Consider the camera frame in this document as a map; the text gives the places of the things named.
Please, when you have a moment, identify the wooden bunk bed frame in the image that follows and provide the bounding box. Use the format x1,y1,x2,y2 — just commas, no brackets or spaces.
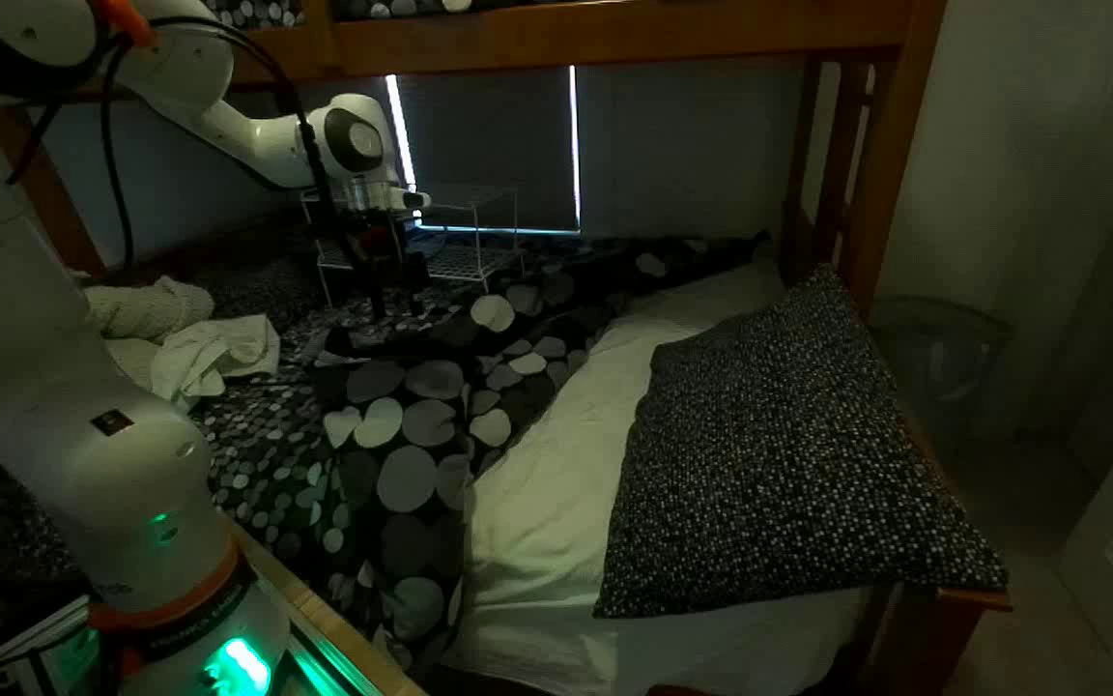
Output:
0,0,1017,696

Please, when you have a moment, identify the grey circle patterned bunk blanket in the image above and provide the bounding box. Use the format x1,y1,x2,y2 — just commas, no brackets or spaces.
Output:
204,0,483,29

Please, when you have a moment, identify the white wire rack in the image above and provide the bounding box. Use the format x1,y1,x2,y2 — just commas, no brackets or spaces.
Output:
303,183,527,290

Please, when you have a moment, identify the black white speckled pillow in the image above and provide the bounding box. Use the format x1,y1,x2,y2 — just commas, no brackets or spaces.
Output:
118,244,330,327
593,265,1014,621

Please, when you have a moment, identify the white crumpled cloth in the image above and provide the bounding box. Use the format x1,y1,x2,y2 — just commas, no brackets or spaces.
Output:
80,273,221,342
105,310,286,406

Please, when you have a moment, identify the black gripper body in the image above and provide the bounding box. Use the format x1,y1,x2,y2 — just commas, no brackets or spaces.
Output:
321,197,427,272

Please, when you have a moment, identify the dark mesh waste bin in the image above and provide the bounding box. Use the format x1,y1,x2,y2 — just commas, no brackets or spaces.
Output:
866,292,1017,455

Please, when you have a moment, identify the black blanket with grey circles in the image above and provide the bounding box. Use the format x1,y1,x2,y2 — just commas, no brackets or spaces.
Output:
118,229,780,676

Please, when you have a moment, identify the white bed sheet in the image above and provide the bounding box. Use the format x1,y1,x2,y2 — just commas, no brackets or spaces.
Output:
445,263,876,696

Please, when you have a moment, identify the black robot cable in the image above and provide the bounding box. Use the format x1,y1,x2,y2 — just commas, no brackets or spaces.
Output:
9,11,338,273

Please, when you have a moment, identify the dark window blind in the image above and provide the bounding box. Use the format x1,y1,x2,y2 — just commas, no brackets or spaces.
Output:
379,61,588,244

